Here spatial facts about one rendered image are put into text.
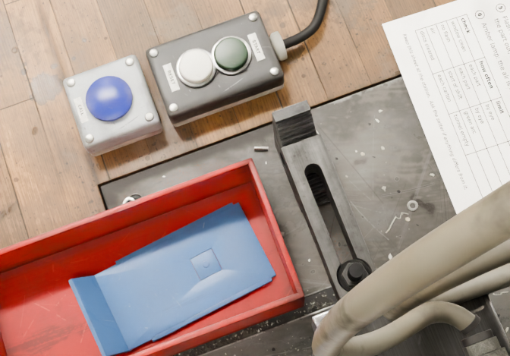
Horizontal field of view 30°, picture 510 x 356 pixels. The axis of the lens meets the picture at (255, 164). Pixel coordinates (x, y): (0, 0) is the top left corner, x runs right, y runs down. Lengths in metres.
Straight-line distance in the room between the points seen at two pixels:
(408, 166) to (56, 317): 0.32
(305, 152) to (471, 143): 0.16
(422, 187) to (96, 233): 0.28
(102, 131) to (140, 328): 0.17
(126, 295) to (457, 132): 0.32
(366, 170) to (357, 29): 0.13
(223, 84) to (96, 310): 0.22
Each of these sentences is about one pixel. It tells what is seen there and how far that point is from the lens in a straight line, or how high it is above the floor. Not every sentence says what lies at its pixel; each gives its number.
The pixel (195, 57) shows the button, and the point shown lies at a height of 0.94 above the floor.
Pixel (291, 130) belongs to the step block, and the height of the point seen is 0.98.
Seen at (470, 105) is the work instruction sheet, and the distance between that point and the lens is 0.85.
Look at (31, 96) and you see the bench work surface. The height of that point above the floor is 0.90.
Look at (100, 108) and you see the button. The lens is 0.82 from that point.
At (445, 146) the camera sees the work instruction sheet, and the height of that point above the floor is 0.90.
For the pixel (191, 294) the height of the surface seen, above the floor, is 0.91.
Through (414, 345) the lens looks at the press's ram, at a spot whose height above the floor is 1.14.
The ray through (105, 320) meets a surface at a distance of 0.80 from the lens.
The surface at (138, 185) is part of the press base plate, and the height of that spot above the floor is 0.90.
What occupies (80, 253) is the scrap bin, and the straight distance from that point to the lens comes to 0.82.
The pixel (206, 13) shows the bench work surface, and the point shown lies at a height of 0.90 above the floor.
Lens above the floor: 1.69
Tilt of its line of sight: 74 degrees down
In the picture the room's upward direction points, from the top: 10 degrees counter-clockwise
